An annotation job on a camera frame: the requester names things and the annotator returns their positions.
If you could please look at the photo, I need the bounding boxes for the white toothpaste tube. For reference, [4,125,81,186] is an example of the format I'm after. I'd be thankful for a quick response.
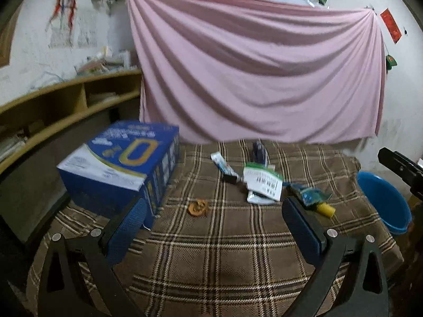
[210,152,240,176]

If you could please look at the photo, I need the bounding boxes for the teal crumpled wrapper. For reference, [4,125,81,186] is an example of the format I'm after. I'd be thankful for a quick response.
[287,183,333,207]

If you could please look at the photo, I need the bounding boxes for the blue cardboard box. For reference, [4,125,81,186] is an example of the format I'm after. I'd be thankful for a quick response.
[56,120,181,230]

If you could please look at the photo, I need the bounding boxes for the red paper slip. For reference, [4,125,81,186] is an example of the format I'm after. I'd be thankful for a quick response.
[380,8,402,44]

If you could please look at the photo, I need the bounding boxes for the pink hanging cloth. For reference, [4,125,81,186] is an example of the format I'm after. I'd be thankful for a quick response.
[126,0,387,145]

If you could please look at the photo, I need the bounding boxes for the white paper packet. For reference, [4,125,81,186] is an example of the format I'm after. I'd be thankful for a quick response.
[246,188,276,204]

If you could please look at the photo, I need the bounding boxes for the curved wooden shelf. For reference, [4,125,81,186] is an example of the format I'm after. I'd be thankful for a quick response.
[0,69,142,172]

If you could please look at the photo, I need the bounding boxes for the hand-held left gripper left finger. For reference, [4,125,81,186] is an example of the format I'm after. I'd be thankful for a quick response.
[37,197,148,317]

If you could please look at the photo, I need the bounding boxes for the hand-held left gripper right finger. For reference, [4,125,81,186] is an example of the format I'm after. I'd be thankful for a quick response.
[282,196,390,317]

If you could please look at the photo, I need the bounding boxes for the orange peel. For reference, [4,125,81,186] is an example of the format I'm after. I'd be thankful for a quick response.
[188,199,208,217]

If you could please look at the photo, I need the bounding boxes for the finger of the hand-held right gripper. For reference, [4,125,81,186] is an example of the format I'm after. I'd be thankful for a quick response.
[378,147,423,202]

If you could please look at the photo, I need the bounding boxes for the brown plaid blanket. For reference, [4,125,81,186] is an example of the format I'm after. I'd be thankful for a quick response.
[26,139,405,317]

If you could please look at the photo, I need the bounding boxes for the blue plastic basin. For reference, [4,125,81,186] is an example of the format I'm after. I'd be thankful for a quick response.
[357,171,413,235]

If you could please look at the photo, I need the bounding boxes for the papers in shelf cubby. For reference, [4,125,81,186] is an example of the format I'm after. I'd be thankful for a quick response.
[88,92,119,104]

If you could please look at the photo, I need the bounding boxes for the books in shelf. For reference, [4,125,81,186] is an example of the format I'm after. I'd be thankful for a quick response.
[0,129,27,162]

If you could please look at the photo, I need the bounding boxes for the stack of papers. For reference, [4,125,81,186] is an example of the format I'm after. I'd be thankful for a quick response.
[74,48,139,73]

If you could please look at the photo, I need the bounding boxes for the yellow plastic tube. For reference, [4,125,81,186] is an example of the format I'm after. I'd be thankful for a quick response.
[315,203,336,218]

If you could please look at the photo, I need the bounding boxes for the white green paper box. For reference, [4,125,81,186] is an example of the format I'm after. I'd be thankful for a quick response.
[243,162,285,202]

